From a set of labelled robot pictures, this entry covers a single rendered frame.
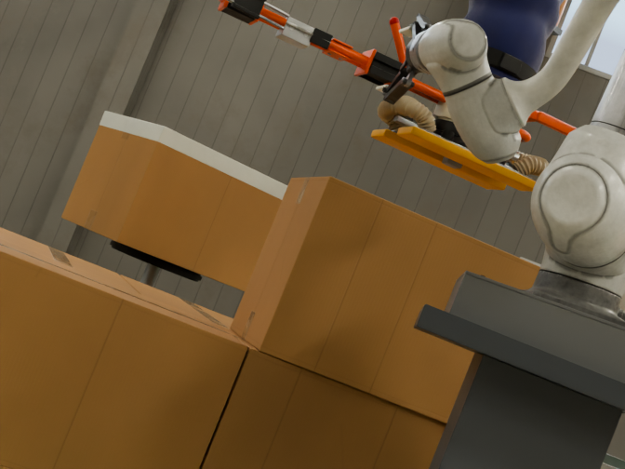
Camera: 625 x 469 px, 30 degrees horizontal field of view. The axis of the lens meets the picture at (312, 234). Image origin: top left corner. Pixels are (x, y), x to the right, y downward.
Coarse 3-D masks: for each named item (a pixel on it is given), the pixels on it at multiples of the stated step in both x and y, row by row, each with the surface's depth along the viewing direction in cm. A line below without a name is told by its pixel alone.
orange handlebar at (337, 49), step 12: (264, 12) 258; (324, 48) 266; (336, 48) 263; (348, 48) 264; (348, 60) 268; (360, 60) 265; (420, 84) 269; (432, 96) 270; (528, 120) 254; (540, 120) 251; (552, 120) 252; (564, 132) 253
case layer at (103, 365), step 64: (0, 256) 232; (64, 256) 311; (0, 320) 232; (64, 320) 235; (128, 320) 239; (192, 320) 257; (0, 384) 233; (64, 384) 236; (128, 384) 239; (192, 384) 243; (256, 384) 246; (320, 384) 249; (0, 448) 234; (64, 448) 237; (128, 448) 240; (192, 448) 243; (256, 448) 247; (320, 448) 250; (384, 448) 254
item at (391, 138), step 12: (372, 132) 284; (384, 132) 275; (396, 132) 277; (396, 144) 280; (408, 144) 277; (420, 156) 283; (432, 156) 278; (444, 168) 288; (456, 168) 280; (468, 168) 281; (468, 180) 290; (480, 180) 282; (492, 180) 283
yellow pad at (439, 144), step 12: (408, 132) 258; (420, 132) 257; (444, 132) 263; (420, 144) 266; (432, 144) 259; (444, 144) 259; (456, 144) 261; (456, 156) 263; (468, 156) 260; (480, 168) 266; (492, 168) 262; (504, 168) 263; (504, 180) 268; (516, 180) 264; (528, 180) 265
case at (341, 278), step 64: (320, 192) 250; (320, 256) 248; (384, 256) 251; (448, 256) 254; (512, 256) 258; (256, 320) 260; (320, 320) 248; (384, 320) 251; (384, 384) 252; (448, 384) 255
